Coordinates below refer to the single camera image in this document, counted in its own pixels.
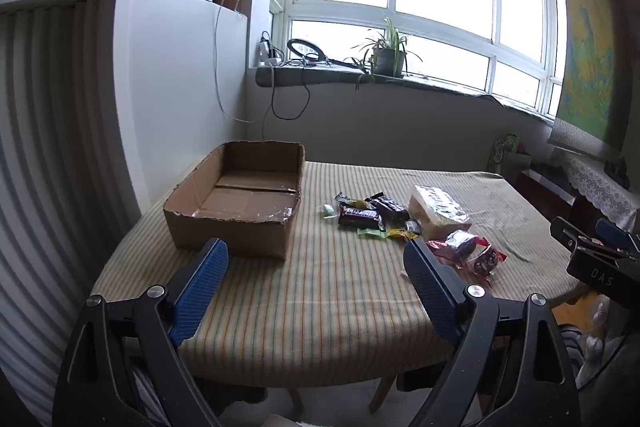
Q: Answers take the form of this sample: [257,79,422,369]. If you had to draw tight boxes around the sliced bread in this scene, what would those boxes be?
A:
[407,185,473,240]

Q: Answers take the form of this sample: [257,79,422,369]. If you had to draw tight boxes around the brown chocolate bar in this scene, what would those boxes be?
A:
[338,206,383,230]
[367,194,408,223]

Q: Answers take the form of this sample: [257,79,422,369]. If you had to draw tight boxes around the potted spider plant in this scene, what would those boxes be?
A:
[345,14,423,90]

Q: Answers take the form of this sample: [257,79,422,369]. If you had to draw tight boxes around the green printed bag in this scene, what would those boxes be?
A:
[489,133,533,178]

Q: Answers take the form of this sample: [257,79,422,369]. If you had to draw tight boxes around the grey windowsill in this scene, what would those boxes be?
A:
[255,64,556,125]

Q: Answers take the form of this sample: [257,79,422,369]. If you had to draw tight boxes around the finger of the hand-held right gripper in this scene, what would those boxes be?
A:
[550,216,601,258]
[594,218,640,258]

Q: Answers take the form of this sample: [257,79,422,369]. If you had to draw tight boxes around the striped tablecloth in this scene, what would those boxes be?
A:
[90,159,576,390]

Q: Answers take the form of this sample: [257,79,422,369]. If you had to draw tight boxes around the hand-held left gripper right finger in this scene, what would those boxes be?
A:
[402,239,581,427]

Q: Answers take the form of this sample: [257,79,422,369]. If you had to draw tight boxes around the white power strip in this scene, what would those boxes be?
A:
[258,32,281,68]

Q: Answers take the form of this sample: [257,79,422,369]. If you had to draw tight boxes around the black cable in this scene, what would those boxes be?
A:
[270,64,311,120]

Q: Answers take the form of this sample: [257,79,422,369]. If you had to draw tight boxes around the white lace cloth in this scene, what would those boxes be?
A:
[547,147,640,228]

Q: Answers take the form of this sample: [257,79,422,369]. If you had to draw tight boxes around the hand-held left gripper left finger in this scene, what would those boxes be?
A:
[52,237,231,427]

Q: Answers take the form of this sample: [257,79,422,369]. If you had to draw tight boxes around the dark wooden cabinet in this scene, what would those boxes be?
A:
[515,162,596,233]

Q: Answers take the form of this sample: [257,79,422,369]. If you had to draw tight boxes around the cardboard box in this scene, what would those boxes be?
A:
[162,141,307,260]

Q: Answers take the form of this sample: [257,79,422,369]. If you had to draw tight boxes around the white ribbed panel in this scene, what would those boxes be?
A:
[0,2,146,383]

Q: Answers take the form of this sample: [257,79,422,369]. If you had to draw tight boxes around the wall map poster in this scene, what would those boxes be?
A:
[547,0,626,152]

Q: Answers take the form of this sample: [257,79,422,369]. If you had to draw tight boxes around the black ring light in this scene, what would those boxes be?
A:
[286,38,371,68]

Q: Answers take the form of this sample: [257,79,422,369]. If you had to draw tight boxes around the white cable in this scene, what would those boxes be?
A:
[212,0,256,124]

